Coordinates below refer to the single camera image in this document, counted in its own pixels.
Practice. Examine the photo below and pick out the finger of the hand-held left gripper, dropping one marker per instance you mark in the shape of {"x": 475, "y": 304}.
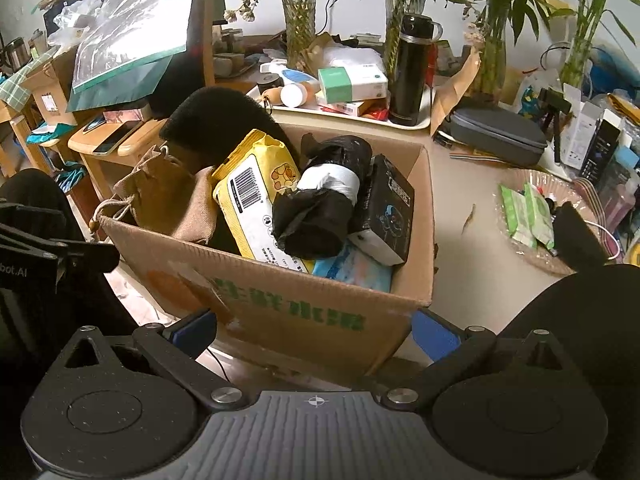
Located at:
{"x": 85, "y": 257}

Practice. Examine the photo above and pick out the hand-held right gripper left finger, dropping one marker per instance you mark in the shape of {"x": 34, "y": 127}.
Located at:
{"x": 192, "y": 332}

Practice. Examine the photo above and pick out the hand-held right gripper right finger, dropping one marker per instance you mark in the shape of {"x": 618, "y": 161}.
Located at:
{"x": 432, "y": 335}

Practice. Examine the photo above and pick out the cardboard box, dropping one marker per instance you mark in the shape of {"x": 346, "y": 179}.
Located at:
{"x": 280, "y": 310}

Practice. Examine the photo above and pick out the blue soft tissue pack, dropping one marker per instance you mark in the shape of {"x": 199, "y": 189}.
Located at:
{"x": 355, "y": 265}

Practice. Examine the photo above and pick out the small black printed box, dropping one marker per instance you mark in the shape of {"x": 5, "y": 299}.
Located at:
{"x": 387, "y": 210}

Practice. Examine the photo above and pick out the yellow wet wipes pack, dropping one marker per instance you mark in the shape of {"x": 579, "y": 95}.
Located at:
{"x": 255, "y": 195}

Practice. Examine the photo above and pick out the black garbage bag roll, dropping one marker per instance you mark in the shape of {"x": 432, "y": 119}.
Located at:
{"x": 310, "y": 210}

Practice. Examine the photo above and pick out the person's left leg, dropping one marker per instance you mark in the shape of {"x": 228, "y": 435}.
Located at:
{"x": 45, "y": 190}

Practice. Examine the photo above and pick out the smartphone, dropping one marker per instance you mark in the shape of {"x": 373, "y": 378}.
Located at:
{"x": 115, "y": 139}

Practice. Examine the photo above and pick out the dry brown leaf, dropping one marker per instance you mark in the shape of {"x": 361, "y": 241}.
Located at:
{"x": 469, "y": 217}

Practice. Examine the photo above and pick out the wooden stool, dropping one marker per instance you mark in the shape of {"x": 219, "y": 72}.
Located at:
{"x": 147, "y": 142}

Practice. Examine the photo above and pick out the green wipes packet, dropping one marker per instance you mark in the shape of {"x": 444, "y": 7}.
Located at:
{"x": 540, "y": 215}
{"x": 515, "y": 215}

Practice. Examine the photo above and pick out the green checked cloth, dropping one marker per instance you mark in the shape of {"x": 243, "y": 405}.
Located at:
{"x": 12, "y": 87}

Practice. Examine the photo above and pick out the brown shipping carton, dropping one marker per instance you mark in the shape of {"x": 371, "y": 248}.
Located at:
{"x": 55, "y": 85}

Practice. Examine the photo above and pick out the metal kettle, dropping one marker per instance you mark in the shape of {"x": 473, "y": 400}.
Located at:
{"x": 15, "y": 52}

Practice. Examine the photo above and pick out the black cloth bag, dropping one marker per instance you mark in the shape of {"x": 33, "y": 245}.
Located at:
{"x": 175, "y": 85}

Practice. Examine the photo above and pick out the white tray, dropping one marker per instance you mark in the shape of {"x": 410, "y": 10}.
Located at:
{"x": 410, "y": 127}

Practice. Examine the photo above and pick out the grey zip case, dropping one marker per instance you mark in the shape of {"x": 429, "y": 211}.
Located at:
{"x": 495, "y": 132}

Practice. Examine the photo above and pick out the silver foil bag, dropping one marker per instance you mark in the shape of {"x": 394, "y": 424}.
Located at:
{"x": 130, "y": 35}

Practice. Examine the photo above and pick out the red flat packet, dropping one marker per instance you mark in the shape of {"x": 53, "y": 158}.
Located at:
{"x": 350, "y": 108}

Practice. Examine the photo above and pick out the brown paper bag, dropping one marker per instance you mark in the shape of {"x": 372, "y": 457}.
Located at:
{"x": 455, "y": 92}

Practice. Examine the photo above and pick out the wooden keyring charm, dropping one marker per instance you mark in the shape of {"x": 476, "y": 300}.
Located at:
{"x": 272, "y": 95}

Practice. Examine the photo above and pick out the tall black box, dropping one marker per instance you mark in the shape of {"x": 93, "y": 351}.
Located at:
{"x": 602, "y": 150}

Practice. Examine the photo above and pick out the tall white box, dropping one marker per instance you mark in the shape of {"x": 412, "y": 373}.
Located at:
{"x": 580, "y": 130}

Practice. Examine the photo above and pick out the wooden rack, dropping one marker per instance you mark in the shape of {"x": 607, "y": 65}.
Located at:
{"x": 207, "y": 35}

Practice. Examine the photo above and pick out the black thermos flask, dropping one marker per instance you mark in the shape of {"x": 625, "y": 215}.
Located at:
{"x": 410, "y": 80}

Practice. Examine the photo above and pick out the green and white tissue box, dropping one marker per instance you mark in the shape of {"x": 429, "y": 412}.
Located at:
{"x": 355, "y": 87}

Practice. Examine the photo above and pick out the white and orange jar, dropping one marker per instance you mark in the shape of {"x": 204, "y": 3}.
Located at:
{"x": 295, "y": 94}

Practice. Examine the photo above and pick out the black mini tripod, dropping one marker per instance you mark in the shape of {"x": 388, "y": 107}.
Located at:
{"x": 552, "y": 102}

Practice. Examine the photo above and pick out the blue and white bottle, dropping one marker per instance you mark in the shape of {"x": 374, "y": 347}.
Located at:
{"x": 292, "y": 76}

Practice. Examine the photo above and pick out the glass vase with bamboo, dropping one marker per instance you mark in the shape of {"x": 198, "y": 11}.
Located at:
{"x": 580, "y": 60}
{"x": 490, "y": 65}
{"x": 397, "y": 10}

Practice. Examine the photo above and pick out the white plastic bag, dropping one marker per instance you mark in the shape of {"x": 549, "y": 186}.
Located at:
{"x": 350, "y": 55}

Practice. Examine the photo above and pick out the glass vase with flowers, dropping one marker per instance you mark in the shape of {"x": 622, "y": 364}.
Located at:
{"x": 300, "y": 25}

